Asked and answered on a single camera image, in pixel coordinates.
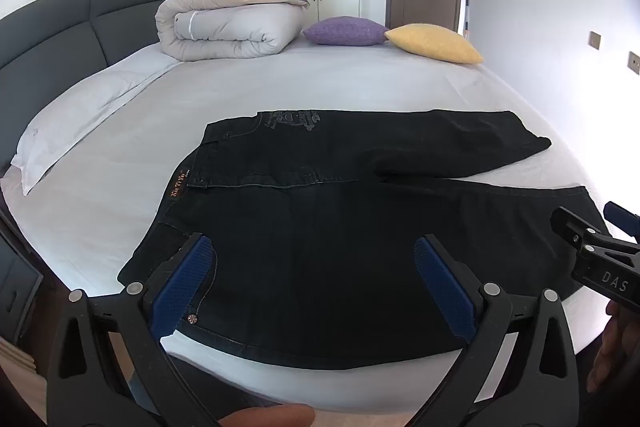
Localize black denim pants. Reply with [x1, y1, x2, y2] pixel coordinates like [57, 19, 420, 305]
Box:
[118, 110, 604, 369]

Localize person right hand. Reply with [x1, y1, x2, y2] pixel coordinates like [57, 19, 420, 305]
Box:
[587, 300, 639, 393]

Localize person left hand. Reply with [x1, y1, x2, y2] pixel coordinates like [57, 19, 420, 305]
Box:
[218, 404, 316, 427]

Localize dark bedside table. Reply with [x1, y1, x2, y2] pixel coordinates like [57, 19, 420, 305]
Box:
[0, 231, 43, 343]

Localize yellow cushion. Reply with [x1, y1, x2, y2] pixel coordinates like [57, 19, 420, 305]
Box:
[385, 23, 484, 65]

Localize white pillow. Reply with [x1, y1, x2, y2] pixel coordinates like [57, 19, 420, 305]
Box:
[11, 44, 179, 195]

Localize purple cushion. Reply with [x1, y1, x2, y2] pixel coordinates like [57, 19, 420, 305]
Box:
[303, 16, 387, 46]

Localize dark grey headboard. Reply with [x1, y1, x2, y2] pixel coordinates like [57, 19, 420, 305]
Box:
[1, 0, 165, 171]

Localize folded beige grey duvet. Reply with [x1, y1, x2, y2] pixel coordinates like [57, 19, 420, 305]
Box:
[155, 0, 309, 62]

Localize wall switch plate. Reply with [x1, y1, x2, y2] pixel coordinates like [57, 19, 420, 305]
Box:
[627, 52, 640, 75]
[588, 31, 601, 50]

